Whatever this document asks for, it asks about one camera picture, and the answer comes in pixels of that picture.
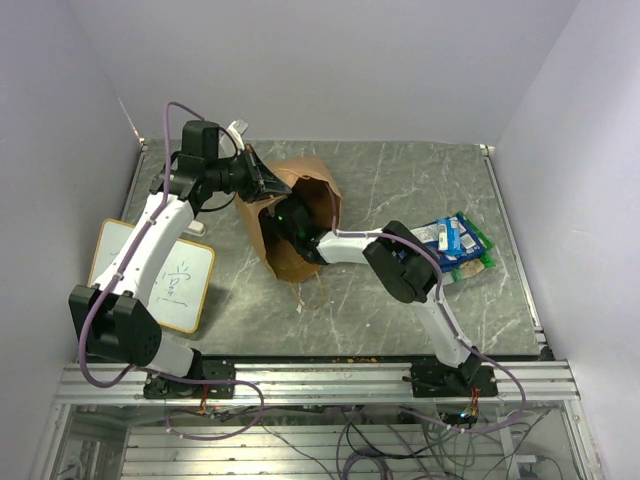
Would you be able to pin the green Chuba chips bag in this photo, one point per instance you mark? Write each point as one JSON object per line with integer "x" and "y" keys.
{"x": 477, "y": 265}

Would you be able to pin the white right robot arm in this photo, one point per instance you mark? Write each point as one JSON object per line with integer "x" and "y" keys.
{"x": 406, "y": 268}

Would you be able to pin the blue snack packet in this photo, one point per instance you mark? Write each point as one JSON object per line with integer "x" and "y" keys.
{"x": 449, "y": 236}

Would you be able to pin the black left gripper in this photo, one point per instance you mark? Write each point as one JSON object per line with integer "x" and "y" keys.
{"x": 263, "y": 183}

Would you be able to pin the blue Burts chips bag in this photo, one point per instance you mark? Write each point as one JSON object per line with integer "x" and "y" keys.
{"x": 427, "y": 234}

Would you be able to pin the yellow framed whiteboard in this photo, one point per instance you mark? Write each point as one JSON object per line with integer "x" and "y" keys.
{"x": 178, "y": 296}

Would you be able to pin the aluminium rail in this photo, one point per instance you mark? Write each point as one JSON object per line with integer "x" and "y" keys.
{"x": 330, "y": 384}

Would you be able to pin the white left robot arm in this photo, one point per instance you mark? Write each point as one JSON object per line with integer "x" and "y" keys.
{"x": 111, "y": 317}

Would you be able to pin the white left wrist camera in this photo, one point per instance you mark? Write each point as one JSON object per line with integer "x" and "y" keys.
{"x": 232, "y": 137}

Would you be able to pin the white eraser block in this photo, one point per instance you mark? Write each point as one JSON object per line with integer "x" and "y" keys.
{"x": 196, "y": 228}

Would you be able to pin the brown paper bag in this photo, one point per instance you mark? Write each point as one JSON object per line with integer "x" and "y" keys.
{"x": 300, "y": 175}

